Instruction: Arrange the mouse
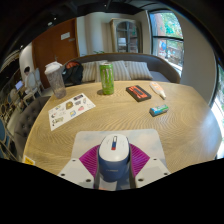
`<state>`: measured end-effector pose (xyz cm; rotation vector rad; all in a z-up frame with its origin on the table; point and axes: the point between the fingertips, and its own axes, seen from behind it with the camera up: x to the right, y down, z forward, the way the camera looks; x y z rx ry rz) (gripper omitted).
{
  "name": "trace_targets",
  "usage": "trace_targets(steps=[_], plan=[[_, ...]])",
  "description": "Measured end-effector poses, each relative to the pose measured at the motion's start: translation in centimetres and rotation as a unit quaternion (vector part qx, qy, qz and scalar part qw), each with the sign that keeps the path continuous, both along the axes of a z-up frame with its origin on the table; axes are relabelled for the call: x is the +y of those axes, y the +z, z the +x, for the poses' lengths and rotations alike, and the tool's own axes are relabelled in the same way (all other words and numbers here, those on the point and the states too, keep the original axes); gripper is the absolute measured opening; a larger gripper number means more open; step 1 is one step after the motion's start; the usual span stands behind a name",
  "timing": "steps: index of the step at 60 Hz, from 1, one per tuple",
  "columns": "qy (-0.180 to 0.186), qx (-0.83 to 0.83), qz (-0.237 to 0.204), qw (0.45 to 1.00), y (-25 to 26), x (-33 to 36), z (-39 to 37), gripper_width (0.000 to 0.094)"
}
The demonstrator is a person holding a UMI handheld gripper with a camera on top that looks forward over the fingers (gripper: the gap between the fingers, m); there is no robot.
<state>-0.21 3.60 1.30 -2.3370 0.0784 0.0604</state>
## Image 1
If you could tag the black and orange flat box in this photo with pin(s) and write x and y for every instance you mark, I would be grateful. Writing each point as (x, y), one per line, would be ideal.
(138, 93)

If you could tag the white sticker sheet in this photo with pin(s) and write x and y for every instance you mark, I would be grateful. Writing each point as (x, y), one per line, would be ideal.
(70, 111)

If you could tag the grey curved sofa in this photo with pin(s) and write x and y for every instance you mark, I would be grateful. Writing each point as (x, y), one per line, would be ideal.
(160, 65)

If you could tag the white and blue computer mouse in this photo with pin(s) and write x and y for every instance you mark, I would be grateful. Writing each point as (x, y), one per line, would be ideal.
(114, 158)

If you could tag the small green and blue box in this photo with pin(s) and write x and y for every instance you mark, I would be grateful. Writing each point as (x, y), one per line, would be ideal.
(159, 110)

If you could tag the striped cushion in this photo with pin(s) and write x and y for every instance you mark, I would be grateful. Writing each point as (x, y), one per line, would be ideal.
(120, 70)
(139, 70)
(89, 71)

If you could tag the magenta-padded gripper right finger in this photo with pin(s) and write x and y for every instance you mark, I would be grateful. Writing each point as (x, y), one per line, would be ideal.
(150, 170)

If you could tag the brown wooden door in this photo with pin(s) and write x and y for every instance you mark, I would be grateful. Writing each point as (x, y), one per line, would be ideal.
(50, 50)

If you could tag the clear tumbler with white lid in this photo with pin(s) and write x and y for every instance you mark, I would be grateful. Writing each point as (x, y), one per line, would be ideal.
(56, 81)

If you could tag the glass door cabinet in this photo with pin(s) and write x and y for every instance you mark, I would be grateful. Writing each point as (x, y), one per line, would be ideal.
(126, 35)

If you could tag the open laptop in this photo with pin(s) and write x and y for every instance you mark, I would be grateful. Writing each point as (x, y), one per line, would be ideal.
(19, 85)

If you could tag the black framed window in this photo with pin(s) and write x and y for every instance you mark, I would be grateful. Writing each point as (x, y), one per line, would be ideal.
(168, 36)

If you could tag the person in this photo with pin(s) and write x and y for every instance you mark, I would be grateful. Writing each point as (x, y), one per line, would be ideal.
(30, 81)

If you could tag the white door sign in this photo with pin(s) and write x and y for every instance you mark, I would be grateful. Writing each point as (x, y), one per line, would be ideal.
(65, 36)

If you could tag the black and orange backpack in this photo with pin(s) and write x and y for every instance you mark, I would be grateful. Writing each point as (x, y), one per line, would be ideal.
(74, 72)

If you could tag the green drink can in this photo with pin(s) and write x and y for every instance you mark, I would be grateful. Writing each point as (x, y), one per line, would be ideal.
(107, 78)

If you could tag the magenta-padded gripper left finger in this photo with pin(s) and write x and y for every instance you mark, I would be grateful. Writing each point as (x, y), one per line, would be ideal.
(75, 171)

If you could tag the grey tufted chair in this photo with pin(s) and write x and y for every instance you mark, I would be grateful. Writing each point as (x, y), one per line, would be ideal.
(28, 123)

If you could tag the bright side window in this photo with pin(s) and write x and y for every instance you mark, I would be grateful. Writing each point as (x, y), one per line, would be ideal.
(220, 116)

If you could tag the orange and white squeeze bottle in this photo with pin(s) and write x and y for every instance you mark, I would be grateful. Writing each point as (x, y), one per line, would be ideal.
(156, 89)

